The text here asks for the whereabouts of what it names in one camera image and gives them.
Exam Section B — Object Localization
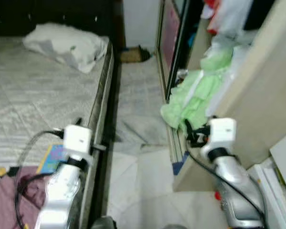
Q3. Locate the white long sleeve shirt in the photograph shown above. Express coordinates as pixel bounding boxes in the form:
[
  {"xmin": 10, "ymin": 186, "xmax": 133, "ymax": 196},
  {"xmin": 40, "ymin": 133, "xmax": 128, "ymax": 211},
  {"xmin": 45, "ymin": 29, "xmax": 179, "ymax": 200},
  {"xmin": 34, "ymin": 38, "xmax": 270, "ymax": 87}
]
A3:
[{"xmin": 214, "ymin": 0, "xmax": 255, "ymax": 36}]

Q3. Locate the white quilted mattress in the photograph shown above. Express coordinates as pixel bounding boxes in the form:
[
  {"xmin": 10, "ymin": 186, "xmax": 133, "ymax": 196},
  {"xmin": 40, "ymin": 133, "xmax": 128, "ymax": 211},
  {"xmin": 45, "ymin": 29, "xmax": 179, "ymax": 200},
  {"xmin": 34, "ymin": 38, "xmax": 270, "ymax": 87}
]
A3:
[{"xmin": 0, "ymin": 36, "xmax": 114, "ymax": 170}]

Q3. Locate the purple cartoon print blanket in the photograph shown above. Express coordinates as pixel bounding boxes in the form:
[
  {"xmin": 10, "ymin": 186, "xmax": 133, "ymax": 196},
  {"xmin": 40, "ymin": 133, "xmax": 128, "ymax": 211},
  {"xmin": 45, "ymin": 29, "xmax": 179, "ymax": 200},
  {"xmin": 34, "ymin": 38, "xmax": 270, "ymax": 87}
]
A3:
[{"xmin": 0, "ymin": 165, "xmax": 51, "ymax": 229}]

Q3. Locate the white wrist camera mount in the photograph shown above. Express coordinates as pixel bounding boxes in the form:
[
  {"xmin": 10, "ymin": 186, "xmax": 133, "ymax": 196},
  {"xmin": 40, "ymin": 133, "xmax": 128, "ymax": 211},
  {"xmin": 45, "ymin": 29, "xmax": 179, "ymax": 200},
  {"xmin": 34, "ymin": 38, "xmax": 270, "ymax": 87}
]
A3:
[
  {"xmin": 62, "ymin": 125, "xmax": 93, "ymax": 165},
  {"xmin": 200, "ymin": 118, "xmax": 237, "ymax": 160}
]

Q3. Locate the light green tulle dress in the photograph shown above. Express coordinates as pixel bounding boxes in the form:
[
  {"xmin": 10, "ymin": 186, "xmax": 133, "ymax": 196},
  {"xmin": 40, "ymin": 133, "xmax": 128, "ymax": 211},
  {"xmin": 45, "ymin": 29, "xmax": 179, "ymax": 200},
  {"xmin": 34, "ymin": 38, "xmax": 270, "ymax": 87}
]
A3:
[{"xmin": 161, "ymin": 45, "xmax": 235, "ymax": 130}]

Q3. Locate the quilted bed base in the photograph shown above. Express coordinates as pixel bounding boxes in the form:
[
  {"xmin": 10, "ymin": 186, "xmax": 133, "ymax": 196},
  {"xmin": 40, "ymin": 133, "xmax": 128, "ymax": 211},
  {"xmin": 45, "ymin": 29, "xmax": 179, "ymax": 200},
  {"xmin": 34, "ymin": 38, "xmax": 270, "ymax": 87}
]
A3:
[{"xmin": 79, "ymin": 48, "xmax": 119, "ymax": 229}]

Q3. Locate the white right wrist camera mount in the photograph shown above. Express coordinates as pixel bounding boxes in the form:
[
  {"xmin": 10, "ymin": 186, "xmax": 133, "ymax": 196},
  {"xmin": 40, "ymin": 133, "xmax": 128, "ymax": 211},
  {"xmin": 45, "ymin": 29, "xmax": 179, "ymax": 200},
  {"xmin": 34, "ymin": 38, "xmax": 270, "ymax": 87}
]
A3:
[{"xmin": 200, "ymin": 118, "xmax": 237, "ymax": 160}]

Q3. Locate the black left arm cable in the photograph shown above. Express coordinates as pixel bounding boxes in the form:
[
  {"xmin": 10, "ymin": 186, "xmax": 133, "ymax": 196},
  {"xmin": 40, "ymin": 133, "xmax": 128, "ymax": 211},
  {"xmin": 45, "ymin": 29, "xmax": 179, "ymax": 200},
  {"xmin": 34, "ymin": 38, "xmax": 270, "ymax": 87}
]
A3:
[{"xmin": 0, "ymin": 128, "xmax": 66, "ymax": 229}]

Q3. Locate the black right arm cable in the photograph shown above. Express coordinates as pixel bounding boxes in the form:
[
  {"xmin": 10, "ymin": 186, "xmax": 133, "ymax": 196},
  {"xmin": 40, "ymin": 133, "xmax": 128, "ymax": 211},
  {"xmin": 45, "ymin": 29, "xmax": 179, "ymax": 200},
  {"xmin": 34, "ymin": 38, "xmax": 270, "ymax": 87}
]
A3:
[{"xmin": 185, "ymin": 136, "xmax": 268, "ymax": 229}]

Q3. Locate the brown speckled floor mat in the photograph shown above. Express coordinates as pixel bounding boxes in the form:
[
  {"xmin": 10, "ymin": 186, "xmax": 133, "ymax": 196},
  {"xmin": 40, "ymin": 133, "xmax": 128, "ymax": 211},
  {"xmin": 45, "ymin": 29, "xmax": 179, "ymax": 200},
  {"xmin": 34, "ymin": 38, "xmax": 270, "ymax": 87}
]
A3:
[{"xmin": 119, "ymin": 45, "xmax": 152, "ymax": 63}]

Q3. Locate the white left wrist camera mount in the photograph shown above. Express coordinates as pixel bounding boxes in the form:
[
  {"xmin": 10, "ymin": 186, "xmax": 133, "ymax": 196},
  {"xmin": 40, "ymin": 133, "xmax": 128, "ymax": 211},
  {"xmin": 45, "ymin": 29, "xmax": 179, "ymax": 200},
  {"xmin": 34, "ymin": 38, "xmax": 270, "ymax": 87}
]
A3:
[{"xmin": 62, "ymin": 125, "xmax": 93, "ymax": 165}]

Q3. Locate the dark tufted headboard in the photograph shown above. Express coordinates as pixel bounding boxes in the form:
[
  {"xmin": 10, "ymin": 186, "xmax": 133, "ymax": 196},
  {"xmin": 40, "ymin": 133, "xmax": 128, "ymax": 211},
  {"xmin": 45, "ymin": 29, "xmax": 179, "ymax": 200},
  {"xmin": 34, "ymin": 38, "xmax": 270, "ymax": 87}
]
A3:
[{"xmin": 0, "ymin": 0, "xmax": 124, "ymax": 38}]

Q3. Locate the blue yellow children's book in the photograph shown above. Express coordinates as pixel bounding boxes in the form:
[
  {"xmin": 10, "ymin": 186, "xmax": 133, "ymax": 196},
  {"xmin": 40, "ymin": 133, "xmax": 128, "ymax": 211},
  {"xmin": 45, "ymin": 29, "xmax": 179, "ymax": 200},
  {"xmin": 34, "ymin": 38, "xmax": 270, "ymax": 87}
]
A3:
[{"xmin": 37, "ymin": 145, "xmax": 70, "ymax": 175}]

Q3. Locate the beige wooden wardrobe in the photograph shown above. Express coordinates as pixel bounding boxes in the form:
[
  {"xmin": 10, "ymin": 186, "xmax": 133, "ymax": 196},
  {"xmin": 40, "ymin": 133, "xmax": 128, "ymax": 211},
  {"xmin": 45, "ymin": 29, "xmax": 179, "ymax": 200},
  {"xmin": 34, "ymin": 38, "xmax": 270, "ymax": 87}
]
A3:
[{"xmin": 173, "ymin": 0, "xmax": 286, "ymax": 192}]

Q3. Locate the mirrored wardrobe door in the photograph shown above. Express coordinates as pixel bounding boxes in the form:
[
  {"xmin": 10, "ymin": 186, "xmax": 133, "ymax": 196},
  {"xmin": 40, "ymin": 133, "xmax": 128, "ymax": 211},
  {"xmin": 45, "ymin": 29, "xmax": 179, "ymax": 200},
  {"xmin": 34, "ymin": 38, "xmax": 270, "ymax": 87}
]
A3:
[{"xmin": 155, "ymin": 0, "xmax": 191, "ymax": 101}]

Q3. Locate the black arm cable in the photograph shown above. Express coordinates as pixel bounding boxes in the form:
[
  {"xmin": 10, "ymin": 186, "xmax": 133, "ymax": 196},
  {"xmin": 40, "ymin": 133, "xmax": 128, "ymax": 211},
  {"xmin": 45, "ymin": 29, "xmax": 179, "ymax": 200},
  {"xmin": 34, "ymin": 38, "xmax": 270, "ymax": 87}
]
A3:
[
  {"xmin": 0, "ymin": 128, "xmax": 66, "ymax": 229},
  {"xmin": 185, "ymin": 136, "xmax": 268, "ymax": 229}
]

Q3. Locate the white cabinet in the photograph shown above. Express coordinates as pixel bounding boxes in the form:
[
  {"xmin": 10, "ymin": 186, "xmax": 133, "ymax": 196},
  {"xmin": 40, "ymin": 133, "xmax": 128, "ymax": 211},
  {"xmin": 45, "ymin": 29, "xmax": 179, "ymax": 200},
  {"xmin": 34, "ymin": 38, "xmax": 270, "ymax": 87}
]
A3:
[{"xmin": 250, "ymin": 129, "xmax": 286, "ymax": 229}]

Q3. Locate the white pillow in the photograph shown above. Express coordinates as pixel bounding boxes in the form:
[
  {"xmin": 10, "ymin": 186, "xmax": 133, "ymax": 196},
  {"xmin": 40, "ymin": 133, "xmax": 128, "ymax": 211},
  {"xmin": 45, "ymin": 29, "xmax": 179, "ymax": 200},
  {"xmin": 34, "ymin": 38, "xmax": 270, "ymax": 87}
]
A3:
[{"xmin": 22, "ymin": 22, "xmax": 109, "ymax": 73}]

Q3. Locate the blue tape strip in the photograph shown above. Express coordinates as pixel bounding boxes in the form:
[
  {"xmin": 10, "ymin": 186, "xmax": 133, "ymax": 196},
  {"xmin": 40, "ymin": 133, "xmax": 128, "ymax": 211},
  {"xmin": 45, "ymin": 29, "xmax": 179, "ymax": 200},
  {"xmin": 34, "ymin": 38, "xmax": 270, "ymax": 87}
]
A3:
[{"xmin": 173, "ymin": 152, "xmax": 189, "ymax": 175}]

